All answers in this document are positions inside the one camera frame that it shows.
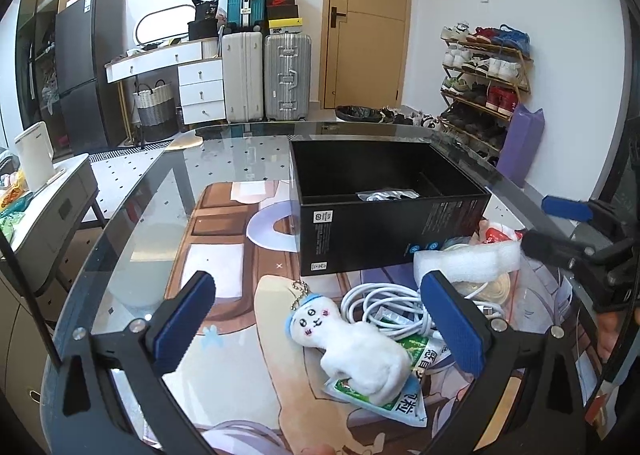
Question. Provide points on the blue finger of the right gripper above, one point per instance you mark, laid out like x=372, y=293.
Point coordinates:
x=553, y=249
x=566, y=209

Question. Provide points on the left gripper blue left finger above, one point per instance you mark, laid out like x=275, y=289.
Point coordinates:
x=177, y=321

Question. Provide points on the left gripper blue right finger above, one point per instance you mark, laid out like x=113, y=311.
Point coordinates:
x=461, y=324

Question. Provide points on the green white snack packet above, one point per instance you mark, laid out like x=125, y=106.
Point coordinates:
x=429, y=356

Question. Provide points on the red white balloon glue bag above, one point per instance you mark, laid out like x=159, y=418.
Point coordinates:
x=494, y=232

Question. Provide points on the white foam wrap piece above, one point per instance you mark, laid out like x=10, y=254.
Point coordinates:
x=478, y=263

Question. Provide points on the white plush toy blue hat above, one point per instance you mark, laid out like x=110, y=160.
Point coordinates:
x=373, y=364

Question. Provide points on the right hand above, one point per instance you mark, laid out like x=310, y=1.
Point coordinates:
x=609, y=326

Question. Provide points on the purple bag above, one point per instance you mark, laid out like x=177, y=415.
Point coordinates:
x=522, y=142

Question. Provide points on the shoe rack with shoes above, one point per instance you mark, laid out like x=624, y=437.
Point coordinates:
x=485, y=79

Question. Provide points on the black cardboard box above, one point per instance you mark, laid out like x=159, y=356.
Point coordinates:
x=361, y=204

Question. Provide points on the grey side cabinet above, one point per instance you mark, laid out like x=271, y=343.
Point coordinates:
x=53, y=216

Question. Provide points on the striped woven basket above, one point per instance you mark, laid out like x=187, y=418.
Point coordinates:
x=156, y=108

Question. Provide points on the white electric kettle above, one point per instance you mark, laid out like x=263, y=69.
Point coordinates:
x=35, y=151

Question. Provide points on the white drawer desk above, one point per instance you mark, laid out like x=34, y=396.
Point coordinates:
x=195, y=69

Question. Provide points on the wooden door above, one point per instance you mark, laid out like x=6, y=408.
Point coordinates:
x=363, y=52

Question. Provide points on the white suitcase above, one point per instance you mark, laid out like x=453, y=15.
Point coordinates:
x=243, y=71

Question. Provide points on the silver suitcase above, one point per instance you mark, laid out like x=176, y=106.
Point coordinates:
x=287, y=67

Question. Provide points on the oval mirror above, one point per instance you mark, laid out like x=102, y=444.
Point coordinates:
x=163, y=24

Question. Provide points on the black handbag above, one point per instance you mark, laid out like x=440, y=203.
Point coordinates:
x=205, y=23

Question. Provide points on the black refrigerator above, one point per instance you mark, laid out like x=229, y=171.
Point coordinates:
x=89, y=34

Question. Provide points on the stacked shoe boxes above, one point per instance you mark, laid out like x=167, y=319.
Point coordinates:
x=283, y=17

